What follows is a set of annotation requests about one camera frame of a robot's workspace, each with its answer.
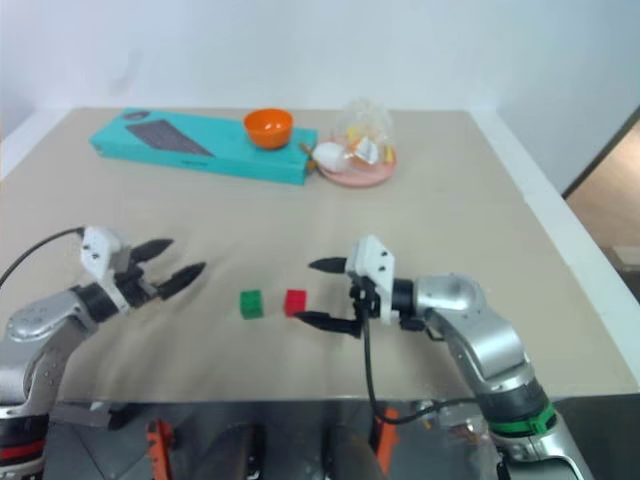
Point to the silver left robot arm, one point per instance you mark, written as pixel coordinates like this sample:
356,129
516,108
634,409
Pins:
35,317

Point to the teal keyboard box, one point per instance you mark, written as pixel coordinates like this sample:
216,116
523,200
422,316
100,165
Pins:
165,147

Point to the white rounded object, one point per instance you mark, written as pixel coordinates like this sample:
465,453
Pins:
330,155

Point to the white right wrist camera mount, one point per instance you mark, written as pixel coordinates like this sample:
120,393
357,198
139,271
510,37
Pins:
377,272

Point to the beige table cover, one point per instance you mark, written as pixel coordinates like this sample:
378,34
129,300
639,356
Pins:
320,225

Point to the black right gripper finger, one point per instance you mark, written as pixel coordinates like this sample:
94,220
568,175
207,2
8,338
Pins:
327,264
327,322

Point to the pink plate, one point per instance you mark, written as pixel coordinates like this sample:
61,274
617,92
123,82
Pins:
360,176

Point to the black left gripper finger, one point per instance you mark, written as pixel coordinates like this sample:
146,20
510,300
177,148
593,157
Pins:
182,280
155,247

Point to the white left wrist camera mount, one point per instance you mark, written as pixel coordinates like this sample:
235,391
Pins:
97,252

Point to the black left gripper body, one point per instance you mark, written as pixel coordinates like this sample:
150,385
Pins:
131,287

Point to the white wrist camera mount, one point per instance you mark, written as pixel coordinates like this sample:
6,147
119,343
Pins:
97,252
377,272

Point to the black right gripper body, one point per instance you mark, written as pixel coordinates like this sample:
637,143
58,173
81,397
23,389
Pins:
364,296

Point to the green cube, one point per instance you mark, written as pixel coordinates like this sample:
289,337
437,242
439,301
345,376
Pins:
251,304

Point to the red cube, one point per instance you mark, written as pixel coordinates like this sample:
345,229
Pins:
295,302

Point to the orange clamp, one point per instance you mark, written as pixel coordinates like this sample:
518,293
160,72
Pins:
160,445
387,440

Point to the orange bowl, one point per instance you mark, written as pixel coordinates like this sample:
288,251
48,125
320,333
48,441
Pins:
268,131

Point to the clear plastic bag with items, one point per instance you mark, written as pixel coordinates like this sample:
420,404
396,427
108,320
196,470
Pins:
367,127

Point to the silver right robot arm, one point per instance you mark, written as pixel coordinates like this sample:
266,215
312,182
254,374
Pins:
492,345

